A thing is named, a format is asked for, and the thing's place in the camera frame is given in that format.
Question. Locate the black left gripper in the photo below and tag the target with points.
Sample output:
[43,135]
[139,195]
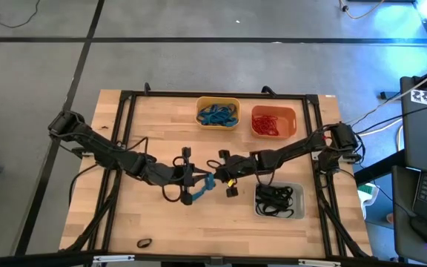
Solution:
[165,174]

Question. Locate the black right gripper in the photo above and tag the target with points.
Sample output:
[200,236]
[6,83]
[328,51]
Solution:
[241,167]

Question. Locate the thin red rubber band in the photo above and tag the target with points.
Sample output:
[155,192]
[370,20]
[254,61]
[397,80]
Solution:
[272,130]
[256,128]
[263,119]

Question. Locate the thin blue rubber band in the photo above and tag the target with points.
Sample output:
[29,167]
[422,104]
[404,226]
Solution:
[232,107]

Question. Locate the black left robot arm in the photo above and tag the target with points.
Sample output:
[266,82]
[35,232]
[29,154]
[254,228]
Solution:
[102,148]

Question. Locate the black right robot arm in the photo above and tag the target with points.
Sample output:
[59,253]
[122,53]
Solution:
[295,150]

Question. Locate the yellow plastic basket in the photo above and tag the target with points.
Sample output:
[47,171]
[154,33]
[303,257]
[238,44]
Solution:
[235,102]

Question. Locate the white plastic basket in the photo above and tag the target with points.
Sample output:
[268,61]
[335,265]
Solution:
[299,200]

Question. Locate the orange plastic basket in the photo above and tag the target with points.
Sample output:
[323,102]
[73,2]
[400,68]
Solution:
[287,118]

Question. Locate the silver mounting plate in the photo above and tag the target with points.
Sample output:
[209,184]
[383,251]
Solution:
[314,155]

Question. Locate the black power adapter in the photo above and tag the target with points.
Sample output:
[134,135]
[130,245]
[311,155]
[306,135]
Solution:
[384,95]

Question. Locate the black crossbar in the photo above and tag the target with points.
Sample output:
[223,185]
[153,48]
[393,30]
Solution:
[32,259]

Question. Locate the dark grey desk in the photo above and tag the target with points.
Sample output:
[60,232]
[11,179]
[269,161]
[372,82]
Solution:
[421,141]

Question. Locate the black aluminium table frame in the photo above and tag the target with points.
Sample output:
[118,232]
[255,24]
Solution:
[217,94]

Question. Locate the silver metal bracket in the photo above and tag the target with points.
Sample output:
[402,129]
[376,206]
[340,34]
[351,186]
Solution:
[113,259]
[319,263]

